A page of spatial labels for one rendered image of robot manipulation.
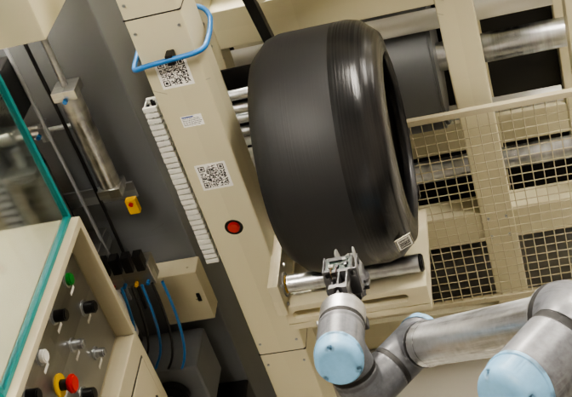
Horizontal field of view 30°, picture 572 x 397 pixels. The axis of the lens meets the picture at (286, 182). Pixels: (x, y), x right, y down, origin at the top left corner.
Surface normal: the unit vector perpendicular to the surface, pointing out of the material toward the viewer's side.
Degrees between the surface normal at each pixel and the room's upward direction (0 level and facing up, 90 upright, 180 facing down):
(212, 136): 90
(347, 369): 78
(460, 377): 0
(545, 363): 29
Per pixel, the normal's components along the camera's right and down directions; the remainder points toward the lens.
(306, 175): -0.18, 0.22
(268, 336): -0.07, 0.60
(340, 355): -0.14, 0.43
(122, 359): -0.27, -0.78
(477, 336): -0.90, 0.18
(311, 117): -0.24, -0.17
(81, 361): 0.96, -0.18
